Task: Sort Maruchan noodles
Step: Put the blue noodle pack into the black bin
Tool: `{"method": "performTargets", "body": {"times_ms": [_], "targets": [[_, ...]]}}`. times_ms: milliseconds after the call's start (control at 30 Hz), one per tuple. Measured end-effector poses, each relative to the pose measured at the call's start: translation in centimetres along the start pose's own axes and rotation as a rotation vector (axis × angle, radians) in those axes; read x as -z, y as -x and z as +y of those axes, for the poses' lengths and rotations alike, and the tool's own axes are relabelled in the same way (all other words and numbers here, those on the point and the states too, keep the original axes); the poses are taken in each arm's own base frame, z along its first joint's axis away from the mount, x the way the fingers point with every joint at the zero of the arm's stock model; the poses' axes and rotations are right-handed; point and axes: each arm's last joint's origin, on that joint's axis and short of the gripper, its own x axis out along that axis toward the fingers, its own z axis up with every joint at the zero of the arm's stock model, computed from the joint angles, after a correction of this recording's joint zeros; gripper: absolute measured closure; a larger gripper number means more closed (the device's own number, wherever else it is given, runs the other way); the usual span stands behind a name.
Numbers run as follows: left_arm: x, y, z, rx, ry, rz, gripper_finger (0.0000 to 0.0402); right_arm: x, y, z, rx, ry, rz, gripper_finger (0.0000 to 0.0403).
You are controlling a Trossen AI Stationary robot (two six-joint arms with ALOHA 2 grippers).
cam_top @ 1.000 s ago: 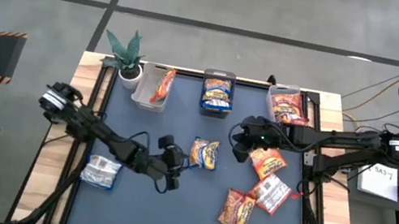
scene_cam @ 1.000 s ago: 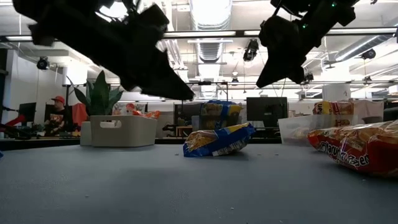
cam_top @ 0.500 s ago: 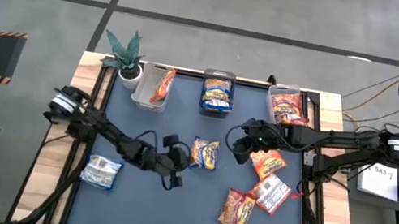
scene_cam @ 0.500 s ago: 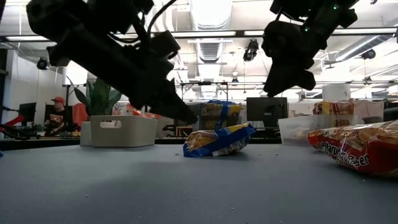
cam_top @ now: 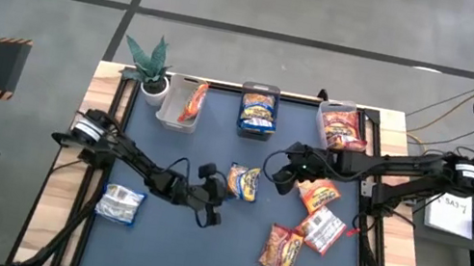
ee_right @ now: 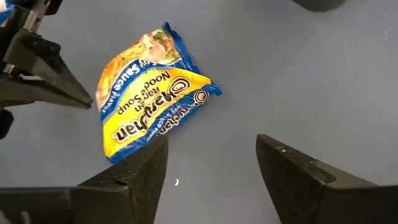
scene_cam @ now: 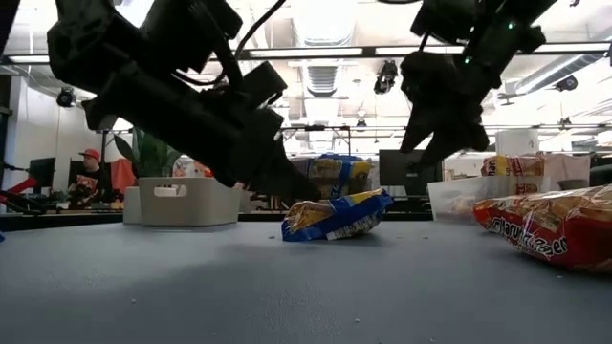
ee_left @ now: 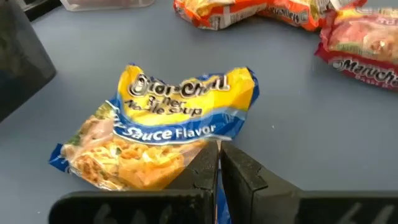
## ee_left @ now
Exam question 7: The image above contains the orange chicken noodle pack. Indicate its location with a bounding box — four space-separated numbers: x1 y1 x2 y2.
173 0 270 31
257 0 346 32

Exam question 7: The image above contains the yellow noodle packet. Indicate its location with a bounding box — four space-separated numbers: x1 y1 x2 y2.
48 63 261 224

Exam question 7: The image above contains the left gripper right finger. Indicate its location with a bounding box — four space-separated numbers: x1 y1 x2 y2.
220 140 398 224

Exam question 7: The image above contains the clear plastic bin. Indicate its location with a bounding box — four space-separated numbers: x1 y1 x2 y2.
58 0 156 12

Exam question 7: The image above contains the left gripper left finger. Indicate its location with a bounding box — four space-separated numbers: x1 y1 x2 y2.
48 139 220 224

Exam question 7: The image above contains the grey plastic bin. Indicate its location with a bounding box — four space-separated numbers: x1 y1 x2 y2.
0 0 58 124

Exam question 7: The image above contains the red beef noodle pack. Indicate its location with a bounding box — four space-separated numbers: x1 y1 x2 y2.
314 5 398 91

